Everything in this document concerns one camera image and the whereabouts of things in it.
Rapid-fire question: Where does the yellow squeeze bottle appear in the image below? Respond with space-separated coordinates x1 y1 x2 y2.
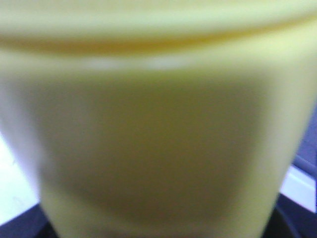
0 0 317 238

